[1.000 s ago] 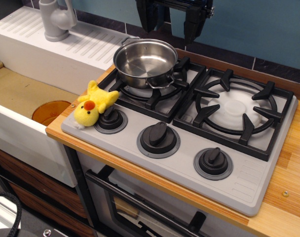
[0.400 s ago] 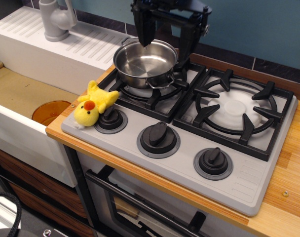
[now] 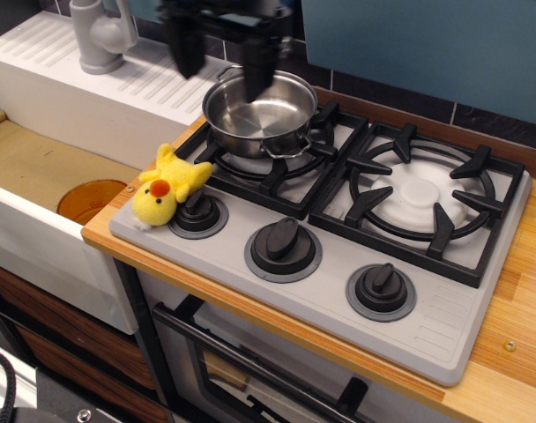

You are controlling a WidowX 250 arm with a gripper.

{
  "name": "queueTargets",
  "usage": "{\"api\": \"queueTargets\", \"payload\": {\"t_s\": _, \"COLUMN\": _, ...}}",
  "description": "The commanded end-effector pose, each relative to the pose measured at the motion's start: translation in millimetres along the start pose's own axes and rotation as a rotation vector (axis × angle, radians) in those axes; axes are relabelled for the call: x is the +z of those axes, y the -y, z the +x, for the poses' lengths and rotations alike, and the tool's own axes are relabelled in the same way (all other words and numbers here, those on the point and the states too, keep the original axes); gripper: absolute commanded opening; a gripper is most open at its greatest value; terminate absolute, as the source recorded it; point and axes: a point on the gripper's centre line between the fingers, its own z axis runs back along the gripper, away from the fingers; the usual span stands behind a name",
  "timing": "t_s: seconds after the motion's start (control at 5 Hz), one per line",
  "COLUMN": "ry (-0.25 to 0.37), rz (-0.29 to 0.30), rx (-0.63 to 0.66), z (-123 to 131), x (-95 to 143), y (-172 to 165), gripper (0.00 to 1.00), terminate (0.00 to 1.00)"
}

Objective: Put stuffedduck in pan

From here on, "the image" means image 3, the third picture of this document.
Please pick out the black left stove knob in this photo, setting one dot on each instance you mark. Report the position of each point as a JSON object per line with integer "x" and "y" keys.
{"x": 200, "y": 217}

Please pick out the black oven door handle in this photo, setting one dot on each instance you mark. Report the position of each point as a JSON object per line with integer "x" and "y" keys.
{"x": 182, "y": 321}

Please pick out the orange plastic sink drain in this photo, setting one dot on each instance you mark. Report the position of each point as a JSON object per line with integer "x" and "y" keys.
{"x": 85, "y": 201}

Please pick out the yellow stuffed duck toy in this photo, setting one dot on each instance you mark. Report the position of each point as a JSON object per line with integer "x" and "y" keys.
{"x": 169, "y": 184}

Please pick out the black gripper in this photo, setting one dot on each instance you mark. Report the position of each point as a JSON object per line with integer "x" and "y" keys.
{"x": 258, "y": 26}

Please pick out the black left burner grate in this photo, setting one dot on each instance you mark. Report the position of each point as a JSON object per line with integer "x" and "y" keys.
{"x": 290, "y": 172}

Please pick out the white right burner cap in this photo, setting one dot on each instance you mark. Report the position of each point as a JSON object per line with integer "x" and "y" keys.
{"x": 416, "y": 188}

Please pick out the grey oven door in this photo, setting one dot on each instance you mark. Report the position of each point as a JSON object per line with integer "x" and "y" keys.
{"x": 239, "y": 372}

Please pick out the stainless steel pot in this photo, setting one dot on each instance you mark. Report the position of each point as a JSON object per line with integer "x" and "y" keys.
{"x": 276, "y": 124}

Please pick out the white toy sink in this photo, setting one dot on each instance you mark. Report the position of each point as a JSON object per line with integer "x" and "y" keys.
{"x": 61, "y": 127}

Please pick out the grey toy stovetop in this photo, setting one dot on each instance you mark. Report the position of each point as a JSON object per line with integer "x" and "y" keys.
{"x": 435, "y": 340}

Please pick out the black stove knob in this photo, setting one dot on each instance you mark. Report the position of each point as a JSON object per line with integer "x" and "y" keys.
{"x": 381, "y": 293}
{"x": 283, "y": 252}
{"x": 200, "y": 217}

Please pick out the black middle stove knob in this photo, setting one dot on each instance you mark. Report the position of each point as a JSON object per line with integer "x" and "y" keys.
{"x": 283, "y": 252}

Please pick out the black right stove knob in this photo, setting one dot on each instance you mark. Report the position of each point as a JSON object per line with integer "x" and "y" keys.
{"x": 381, "y": 293}

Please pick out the black right burner grate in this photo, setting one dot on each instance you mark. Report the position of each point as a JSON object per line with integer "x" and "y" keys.
{"x": 495, "y": 191}

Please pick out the grey toy faucet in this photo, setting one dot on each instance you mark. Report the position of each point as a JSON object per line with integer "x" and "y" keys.
{"x": 102, "y": 40}

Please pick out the black burner grate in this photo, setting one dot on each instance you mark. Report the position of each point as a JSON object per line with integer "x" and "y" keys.
{"x": 495, "y": 191}
{"x": 290, "y": 172}

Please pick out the wooden drawer fronts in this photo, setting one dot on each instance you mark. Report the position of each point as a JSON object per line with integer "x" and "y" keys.
{"x": 90, "y": 356}

